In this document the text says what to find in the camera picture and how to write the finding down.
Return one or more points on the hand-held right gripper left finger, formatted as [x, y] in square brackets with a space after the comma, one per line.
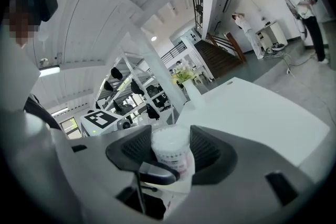
[99, 165]

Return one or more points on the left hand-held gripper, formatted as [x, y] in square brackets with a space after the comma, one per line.
[101, 118]

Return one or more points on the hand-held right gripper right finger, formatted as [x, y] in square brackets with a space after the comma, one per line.
[249, 181]

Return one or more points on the white table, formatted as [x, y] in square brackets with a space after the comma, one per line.
[249, 118]

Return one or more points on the long ceiling light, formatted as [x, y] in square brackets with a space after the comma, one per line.
[60, 112]
[50, 70]

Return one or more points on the white vase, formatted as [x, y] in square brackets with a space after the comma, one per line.
[195, 97]

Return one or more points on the group of black caps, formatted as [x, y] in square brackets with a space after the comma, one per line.
[116, 73]

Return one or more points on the white metal storage rack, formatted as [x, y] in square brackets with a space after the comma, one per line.
[136, 70]

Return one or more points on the yellow white flower bouquet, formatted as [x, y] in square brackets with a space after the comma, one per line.
[182, 73]

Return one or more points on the white power strip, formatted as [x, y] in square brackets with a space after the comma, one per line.
[289, 70]

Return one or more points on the person's black white shirt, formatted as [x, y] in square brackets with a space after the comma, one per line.
[15, 81]

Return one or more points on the black mezzanine railing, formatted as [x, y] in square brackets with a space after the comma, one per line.
[174, 51]

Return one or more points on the brown wooden staircase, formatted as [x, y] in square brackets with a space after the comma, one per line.
[218, 57]

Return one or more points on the round ceiling light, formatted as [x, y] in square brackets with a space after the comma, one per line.
[153, 38]

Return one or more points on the white round cabinet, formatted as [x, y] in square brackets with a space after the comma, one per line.
[274, 32]

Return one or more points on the person's head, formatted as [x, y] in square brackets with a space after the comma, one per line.
[21, 21]

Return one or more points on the black head-mounted camera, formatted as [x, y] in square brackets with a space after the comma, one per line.
[39, 0]

